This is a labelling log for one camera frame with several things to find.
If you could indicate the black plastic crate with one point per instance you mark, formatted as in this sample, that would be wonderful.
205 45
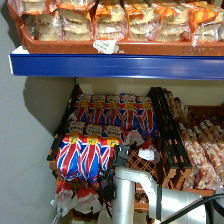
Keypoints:
163 116

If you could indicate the blue shelf edge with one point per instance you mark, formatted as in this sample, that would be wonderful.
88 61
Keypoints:
116 66

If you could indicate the clear wrapped crumpet pack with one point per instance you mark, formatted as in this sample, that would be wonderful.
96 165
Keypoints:
33 6
43 28

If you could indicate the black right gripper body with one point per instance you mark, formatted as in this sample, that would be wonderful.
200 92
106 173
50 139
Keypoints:
121 155

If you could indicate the clear wrapped brown roll pack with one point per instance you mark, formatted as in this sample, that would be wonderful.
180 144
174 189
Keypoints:
175 106
196 153
213 155
215 130

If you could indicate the orange-brown bakery tray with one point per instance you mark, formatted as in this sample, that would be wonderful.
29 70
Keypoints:
150 47

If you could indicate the white paper price label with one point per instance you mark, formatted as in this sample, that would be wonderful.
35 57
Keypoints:
105 46

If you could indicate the orange lattice plastic crate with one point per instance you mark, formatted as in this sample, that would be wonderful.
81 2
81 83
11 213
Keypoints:
143 164

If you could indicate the brown plastic crate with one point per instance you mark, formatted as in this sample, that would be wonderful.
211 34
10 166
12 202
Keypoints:
206 110

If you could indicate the crumpet pack orange striped label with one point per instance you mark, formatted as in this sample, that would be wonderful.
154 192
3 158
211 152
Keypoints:
110 26
173 26
141 26
208 30
76 25

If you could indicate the silver-white right robot arm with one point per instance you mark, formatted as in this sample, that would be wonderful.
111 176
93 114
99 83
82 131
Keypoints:
124 200

